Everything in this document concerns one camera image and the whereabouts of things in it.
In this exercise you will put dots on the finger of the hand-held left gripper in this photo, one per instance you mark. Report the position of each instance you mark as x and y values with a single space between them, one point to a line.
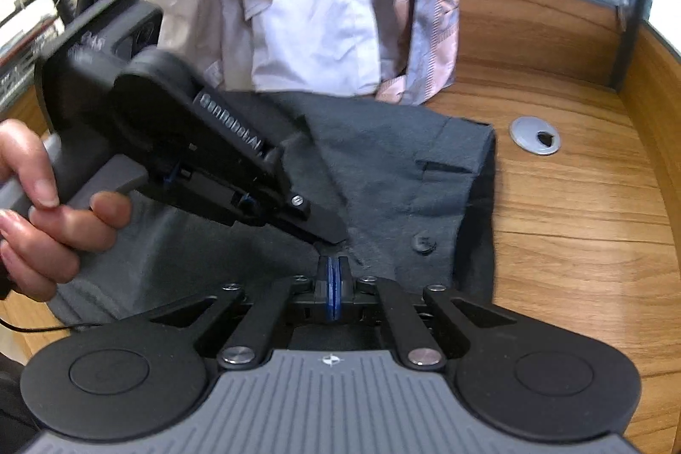
316 222

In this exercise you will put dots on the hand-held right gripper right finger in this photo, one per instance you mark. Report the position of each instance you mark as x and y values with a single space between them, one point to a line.
341 289

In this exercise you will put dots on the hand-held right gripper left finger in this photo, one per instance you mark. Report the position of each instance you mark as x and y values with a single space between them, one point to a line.
325 289

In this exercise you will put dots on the dark grey pants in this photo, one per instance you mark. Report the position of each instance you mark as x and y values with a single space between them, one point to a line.
399 167

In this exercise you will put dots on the person's left hand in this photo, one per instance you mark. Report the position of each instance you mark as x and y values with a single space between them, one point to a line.
32 246

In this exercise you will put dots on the pink and grey scarf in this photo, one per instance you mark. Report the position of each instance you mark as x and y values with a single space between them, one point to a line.
431 7

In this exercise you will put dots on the person's dark trousers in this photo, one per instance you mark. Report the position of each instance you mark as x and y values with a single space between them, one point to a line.
13 411

